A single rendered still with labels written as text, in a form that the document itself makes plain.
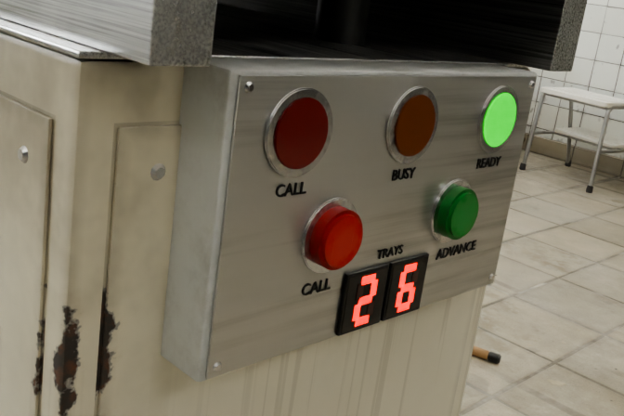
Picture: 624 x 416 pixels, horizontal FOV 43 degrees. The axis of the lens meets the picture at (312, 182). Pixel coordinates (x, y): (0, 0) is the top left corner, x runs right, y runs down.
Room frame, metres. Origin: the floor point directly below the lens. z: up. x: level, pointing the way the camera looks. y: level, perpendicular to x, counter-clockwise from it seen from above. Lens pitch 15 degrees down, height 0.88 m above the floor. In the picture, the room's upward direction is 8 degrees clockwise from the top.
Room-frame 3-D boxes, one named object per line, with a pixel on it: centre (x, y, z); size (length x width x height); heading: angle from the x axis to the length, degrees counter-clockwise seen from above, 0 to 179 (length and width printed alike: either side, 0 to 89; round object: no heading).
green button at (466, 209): (0.43, -0.08, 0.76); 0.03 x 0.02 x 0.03; 137
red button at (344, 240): (0.35, -0.01, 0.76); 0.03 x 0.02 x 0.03; 137
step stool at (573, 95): (4.09, -1.40, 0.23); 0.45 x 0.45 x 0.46; 39
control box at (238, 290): (0.40, -0.03, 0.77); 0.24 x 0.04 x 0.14; 137
